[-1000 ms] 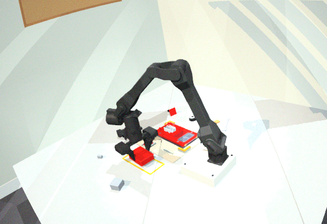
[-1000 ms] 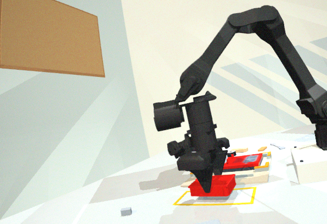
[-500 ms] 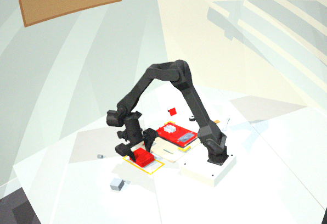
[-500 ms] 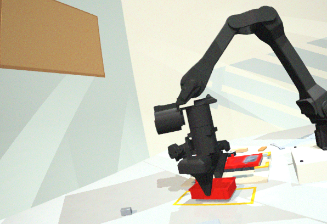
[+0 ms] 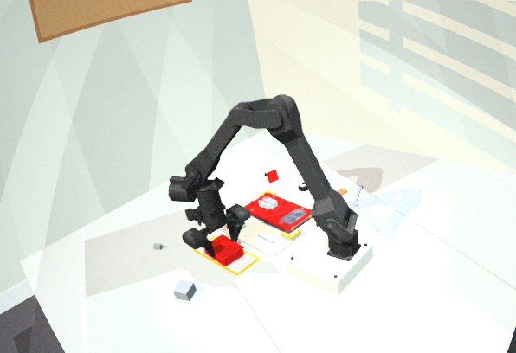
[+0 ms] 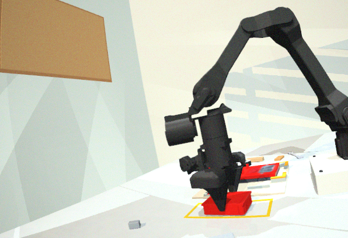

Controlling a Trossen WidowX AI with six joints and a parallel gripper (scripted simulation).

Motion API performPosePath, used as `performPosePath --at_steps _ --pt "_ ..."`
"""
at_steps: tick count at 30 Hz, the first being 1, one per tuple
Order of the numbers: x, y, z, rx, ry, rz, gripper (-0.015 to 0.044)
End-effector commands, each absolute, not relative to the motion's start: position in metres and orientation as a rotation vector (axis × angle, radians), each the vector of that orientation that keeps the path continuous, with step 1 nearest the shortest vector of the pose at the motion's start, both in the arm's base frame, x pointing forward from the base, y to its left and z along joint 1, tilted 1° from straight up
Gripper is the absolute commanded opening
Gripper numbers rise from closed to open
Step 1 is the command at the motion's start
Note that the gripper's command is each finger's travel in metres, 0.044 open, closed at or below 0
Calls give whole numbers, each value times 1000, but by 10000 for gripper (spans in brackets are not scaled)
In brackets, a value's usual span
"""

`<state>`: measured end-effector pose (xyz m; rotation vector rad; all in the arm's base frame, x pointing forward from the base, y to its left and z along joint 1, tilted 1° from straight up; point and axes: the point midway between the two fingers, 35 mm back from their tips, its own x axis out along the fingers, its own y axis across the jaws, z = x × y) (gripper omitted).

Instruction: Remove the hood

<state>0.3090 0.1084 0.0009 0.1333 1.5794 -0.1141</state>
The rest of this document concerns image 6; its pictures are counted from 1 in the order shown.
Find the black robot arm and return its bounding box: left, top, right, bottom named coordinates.
left=164, top=6, right=348, bottom=175

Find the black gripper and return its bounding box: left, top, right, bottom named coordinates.
left=189, top=134, right=246, bottom=212

